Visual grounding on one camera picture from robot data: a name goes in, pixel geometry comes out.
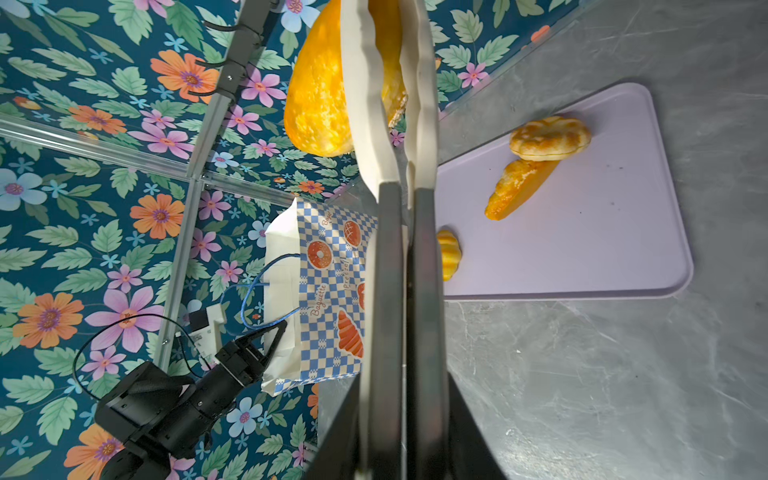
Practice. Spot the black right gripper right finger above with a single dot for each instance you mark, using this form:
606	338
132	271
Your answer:
469	454

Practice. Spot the small round striped bun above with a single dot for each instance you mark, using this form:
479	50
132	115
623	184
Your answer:
451	253

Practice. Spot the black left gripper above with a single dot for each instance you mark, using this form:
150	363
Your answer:
156	415

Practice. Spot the glazed brown bread wedge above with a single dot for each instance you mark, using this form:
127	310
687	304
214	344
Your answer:
519	182

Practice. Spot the oval golden bread bun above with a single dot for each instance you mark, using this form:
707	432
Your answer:
315	116

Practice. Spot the checkered paper bread bag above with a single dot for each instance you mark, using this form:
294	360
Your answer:
314	278

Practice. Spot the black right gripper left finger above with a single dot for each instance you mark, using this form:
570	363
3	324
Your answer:
338	455

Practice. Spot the lavender plastic tray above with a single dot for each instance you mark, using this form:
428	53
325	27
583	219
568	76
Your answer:
606	224

